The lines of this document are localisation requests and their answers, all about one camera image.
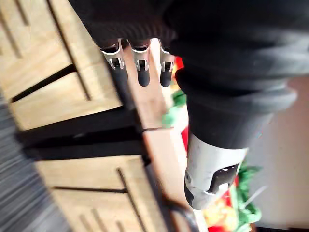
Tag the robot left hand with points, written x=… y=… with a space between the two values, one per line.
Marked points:
x=231 y=60

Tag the green leafy vegetable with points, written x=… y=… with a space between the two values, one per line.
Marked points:
x=248 y=195
x=175 y=108

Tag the red and yellow vegetable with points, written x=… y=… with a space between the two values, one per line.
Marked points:
x=220 y=213

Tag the red tomato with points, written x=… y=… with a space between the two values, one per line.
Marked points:
x=179 y=64

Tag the red pepper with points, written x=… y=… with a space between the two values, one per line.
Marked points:
x=185 y=140

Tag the light wooden drawer cabinet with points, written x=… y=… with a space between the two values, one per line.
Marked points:
x=72 y=91

